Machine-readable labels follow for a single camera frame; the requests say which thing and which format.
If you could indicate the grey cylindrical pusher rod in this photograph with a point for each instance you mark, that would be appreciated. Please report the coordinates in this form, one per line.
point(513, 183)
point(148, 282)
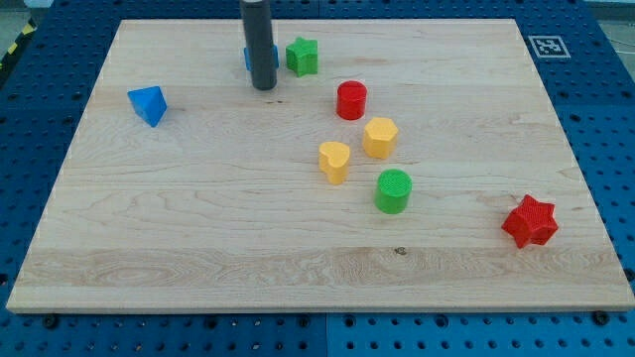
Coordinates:
point(257, 27)

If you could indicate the light wooden board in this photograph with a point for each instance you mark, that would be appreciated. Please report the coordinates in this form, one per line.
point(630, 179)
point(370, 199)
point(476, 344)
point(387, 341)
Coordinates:
point(222, 207)

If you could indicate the yellow heart block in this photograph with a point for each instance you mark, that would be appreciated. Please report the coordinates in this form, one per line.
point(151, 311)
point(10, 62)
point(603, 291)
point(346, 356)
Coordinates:
point(333, 160)

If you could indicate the green cylinder block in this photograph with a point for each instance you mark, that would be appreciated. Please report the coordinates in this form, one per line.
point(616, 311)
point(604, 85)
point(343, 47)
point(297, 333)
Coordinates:
point(393, 191)

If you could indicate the yellow hexagon block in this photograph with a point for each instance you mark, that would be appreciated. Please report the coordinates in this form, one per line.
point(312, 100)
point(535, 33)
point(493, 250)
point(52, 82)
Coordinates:
point(380, 137)

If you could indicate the blue triangle block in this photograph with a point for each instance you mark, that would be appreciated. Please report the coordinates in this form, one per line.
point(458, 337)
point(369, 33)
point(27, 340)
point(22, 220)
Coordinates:
point(148, 103)

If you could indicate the red star block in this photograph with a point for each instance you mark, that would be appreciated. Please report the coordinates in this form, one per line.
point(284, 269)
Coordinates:
point(531, 222)

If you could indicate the white fiducial marker tag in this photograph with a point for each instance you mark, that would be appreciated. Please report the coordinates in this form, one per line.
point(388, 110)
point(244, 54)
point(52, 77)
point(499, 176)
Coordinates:
point(549, 47)

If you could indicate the red cylinder block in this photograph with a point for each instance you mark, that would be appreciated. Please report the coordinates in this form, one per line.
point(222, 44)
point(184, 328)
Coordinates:
point(351, 100)

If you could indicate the green star block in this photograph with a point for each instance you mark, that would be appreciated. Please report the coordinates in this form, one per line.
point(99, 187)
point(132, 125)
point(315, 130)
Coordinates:
point(302, 56)

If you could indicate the blue block behind rod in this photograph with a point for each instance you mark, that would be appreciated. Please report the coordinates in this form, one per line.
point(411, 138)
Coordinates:
point(248, 60)

